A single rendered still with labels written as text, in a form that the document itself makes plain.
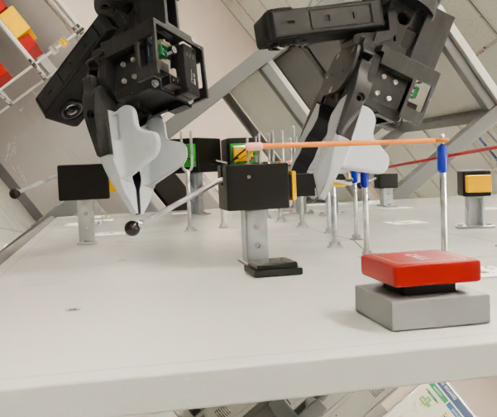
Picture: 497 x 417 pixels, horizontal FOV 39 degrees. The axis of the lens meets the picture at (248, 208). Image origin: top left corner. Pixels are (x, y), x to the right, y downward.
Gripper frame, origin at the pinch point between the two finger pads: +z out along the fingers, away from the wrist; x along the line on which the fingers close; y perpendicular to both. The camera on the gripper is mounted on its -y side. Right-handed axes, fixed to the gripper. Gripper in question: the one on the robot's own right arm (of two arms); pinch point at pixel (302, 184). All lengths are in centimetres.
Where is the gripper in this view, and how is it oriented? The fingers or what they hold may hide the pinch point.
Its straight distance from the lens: 63.8
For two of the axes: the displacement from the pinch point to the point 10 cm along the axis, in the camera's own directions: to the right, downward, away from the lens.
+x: -2.2, -0.5, 9.7
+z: -3.8, 9.3, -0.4
